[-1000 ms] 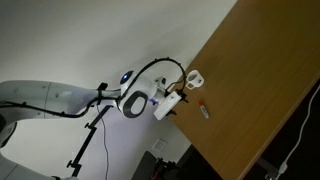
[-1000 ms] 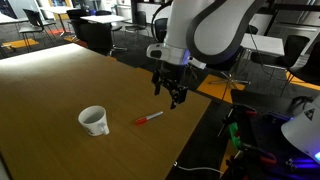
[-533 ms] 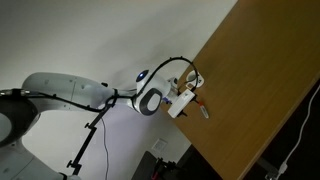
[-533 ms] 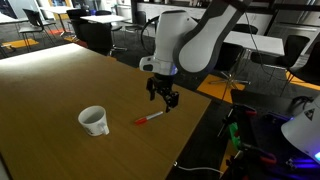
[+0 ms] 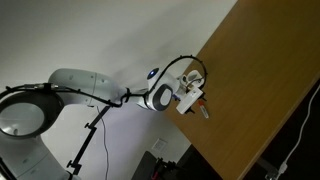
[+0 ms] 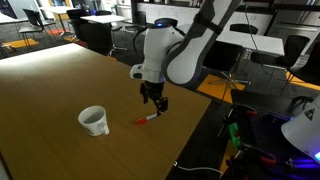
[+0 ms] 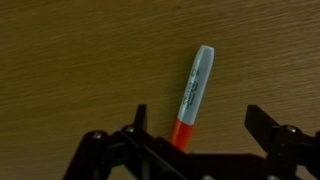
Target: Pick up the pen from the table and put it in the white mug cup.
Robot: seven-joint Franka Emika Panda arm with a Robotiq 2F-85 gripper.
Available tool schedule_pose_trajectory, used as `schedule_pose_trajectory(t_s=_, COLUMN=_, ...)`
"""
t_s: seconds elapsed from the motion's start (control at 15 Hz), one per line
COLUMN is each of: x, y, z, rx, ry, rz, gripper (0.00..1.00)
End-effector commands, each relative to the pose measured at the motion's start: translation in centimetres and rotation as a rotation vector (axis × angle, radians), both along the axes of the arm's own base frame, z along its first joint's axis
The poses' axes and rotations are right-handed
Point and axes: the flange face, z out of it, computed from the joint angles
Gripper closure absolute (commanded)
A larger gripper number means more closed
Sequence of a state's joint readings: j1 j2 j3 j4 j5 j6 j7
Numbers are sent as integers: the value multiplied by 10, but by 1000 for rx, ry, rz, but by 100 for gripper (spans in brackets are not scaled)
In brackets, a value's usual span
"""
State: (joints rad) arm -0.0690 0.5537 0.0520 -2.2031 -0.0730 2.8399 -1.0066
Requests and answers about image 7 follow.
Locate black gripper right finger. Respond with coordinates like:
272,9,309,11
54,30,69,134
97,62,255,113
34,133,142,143
244,104,320,180

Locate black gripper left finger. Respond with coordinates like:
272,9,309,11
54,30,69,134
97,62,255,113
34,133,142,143
63,103,183,180

